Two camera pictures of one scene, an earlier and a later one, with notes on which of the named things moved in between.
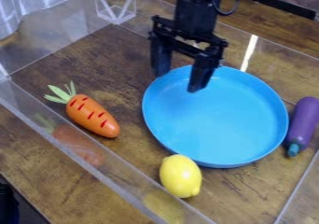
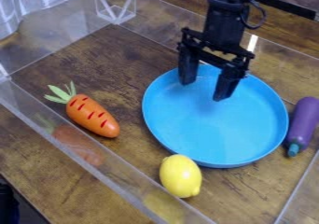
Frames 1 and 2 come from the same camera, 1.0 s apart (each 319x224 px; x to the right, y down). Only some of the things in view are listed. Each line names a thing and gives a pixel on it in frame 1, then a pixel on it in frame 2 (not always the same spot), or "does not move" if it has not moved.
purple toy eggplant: [305, 125] does not move
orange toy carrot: [85, 111] does not move
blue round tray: [227, 126] does not move
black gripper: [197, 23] -> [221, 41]
